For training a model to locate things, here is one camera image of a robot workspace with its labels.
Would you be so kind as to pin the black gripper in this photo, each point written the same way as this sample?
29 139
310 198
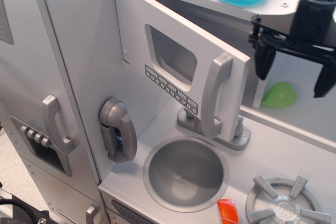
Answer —
272 33

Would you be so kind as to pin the grey microwave door handle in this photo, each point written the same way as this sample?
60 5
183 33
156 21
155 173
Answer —
219 72

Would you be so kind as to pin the grey toy microwave door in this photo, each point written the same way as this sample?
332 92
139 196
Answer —
176 54

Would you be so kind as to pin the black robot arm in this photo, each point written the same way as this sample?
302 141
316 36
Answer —
311 10

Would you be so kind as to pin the green toy pear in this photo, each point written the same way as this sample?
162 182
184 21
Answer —
280 95

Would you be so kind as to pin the grey toy faucet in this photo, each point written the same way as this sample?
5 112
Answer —
241 137

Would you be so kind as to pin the grey toy stove burner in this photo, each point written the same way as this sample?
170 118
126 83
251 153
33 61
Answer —
283 200

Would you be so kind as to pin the round grey sink basin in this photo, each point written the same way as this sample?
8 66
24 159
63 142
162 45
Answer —
186 174

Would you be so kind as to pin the orange toy food piece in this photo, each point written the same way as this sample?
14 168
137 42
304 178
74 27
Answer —
228 211

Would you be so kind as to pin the white toy fridge cabinet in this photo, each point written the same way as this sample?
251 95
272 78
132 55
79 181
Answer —
69 49

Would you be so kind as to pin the grey ice dispenser panel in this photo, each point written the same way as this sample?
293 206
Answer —
41 146

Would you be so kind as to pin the grey toy wall phone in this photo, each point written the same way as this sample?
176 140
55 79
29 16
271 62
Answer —
118 132

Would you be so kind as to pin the grey lower fridge handle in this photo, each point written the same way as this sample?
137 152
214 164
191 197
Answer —
94 214

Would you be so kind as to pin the grey fridge door handle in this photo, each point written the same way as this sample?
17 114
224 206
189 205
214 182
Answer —
51 108

